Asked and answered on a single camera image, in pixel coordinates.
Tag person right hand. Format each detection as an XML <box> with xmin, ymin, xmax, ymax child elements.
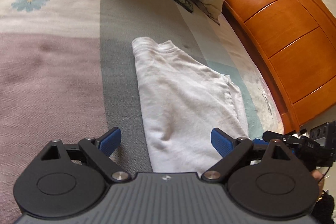
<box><xmin>310</xmin><ymin>169</ymin><xmax>325</xmax><ymax>190</ymax></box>

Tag black fleece right sleeve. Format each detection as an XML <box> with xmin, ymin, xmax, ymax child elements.
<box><xmin>311</xmin><ymin>192</ymin><xmax>335</xmax><ymax>224</ymax></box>

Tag orange wooden headboard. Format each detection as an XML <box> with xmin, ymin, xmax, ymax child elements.
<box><xmin>223</xmin><ymin>0</ymin><xmax>335</xmax><ymax>132</ymax></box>

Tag white printed t-shirt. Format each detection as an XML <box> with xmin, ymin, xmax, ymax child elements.
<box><xmin>132</xmin><ymin>37</ymin><xmax>248</xmax><ymax>173</ymax></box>

